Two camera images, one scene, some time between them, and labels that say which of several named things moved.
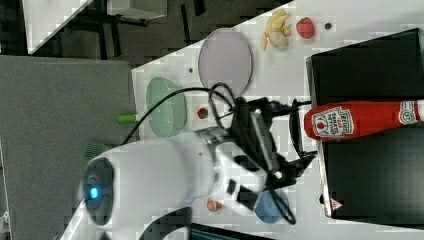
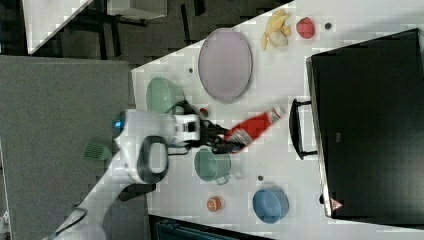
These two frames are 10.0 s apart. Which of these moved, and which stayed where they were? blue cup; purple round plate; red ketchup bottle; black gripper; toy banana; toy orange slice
Moved: red ketchup bottle; black gripper
Stayed: blue cup; purple round plate; toy orange slice; toy banana
